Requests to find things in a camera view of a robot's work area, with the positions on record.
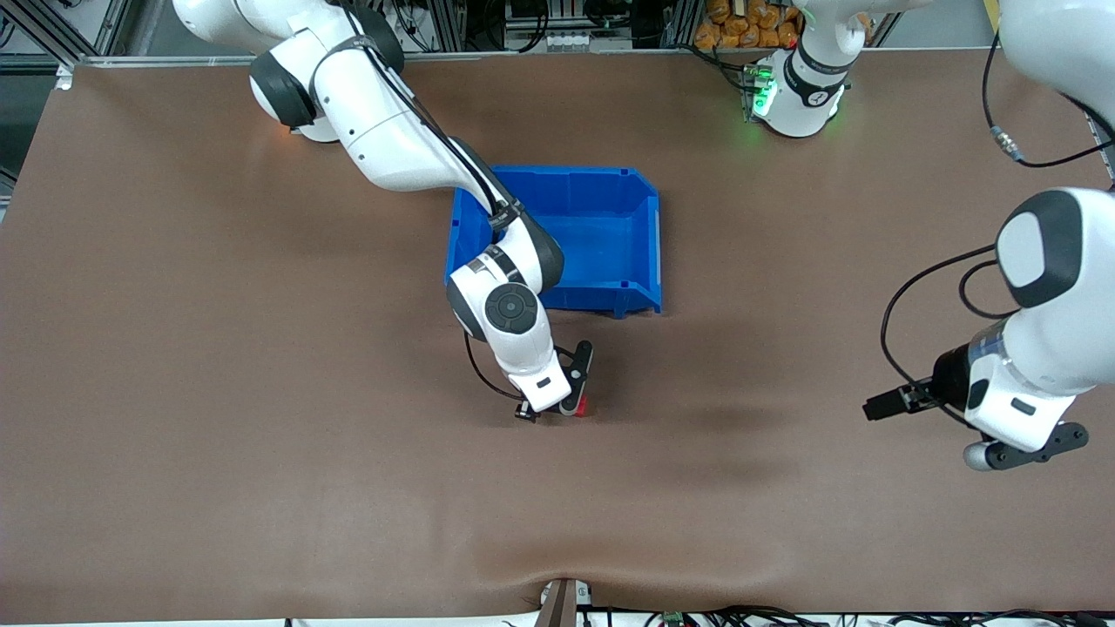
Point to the white terminal block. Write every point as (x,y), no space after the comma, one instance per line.
(566,41)

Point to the small red cube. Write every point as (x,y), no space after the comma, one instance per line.
(582,407)

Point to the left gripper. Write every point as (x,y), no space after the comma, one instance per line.
(946,377)

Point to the small green connector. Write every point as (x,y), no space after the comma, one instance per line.
(672,619)

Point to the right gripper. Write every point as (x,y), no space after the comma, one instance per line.
(525,412)

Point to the silver aluminium profile frame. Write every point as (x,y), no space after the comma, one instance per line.
(444,26)

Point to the brown metal bracket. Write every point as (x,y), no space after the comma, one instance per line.
(562,603)

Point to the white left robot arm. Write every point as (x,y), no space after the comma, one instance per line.
(1058,348)

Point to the orange snack packs pile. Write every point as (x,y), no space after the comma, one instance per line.
(740,26)

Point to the blue plastic storage bin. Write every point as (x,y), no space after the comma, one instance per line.
(601,235)

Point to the brown table mat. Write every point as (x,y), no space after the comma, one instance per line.
(261,488)

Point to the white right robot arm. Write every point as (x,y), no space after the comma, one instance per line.
(392,131)

